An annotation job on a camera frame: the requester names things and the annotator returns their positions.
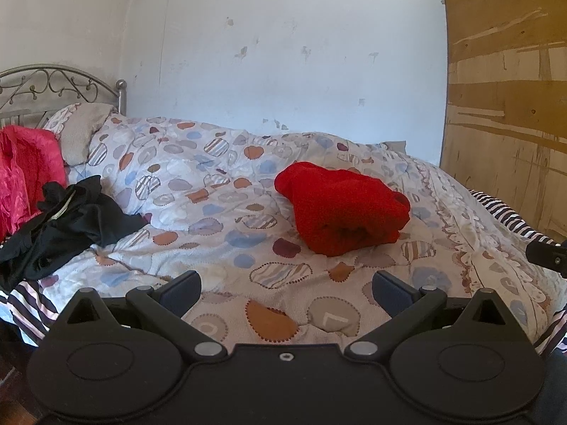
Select plywood board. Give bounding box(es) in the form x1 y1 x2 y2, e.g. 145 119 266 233
440 0 567 242

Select striped bed sheet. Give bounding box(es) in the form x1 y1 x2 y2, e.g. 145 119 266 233
0 188 567 355

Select metal bed headboard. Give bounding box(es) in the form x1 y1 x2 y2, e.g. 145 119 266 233
0 64 128 129

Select black garment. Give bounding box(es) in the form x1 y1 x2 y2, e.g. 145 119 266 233
0 175 149 290

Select patterned duvet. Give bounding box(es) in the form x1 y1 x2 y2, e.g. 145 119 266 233
42 103 567 350

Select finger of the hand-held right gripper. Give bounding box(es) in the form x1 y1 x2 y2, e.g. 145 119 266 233
526 238 567 279

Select grey pillow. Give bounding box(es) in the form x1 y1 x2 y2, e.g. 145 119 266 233
60 103 117 164

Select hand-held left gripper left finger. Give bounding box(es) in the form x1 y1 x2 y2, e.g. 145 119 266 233
55 270 228 361

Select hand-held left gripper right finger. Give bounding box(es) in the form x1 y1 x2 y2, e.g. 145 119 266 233
344 271 517 361

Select person's right leg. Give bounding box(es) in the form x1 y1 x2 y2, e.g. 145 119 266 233
536 347 567 425

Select pink shiny garment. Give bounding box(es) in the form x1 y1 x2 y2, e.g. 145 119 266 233
0 125 67 242

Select red knitted sweater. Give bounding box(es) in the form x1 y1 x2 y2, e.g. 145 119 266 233
275 161 412 257

